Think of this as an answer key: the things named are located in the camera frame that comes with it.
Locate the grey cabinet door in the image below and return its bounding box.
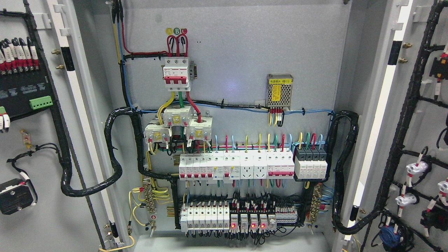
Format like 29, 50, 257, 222
0, 0, 131, 252
356, 0, 447, 252

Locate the grey cabinet body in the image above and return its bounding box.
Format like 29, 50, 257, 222
73, 0, 389, 252

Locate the white current transformer cluster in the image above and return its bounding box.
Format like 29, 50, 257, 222
144, 105, 213, 146

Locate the white socket breaker row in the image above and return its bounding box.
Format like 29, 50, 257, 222
178, 149, 294, 183

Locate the metal mesh power supply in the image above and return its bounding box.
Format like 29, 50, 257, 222
266, 74, 293, 107

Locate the white red main breaker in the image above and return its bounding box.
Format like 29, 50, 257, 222
162, 56, 197, 92

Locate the white mini breaker row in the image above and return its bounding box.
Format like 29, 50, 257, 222
180, 201, 235, 236

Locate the black white surge protector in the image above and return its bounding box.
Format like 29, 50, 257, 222
294, 147, 328, 182

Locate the relay terminal row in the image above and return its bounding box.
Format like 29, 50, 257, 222
229, 192, 298, 239

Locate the black digital power meter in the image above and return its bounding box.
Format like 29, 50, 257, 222
0, 37, 54, 118

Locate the black corrugated cable loom left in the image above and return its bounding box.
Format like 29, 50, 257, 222
21, 106, 181, 230

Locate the black corrugated cable loom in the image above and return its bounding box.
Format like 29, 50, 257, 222
328, 111, 382, 236
21, 106, 181, 230

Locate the black corrugated cable loom right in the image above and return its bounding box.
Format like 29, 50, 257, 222
328, 111, 382, 236

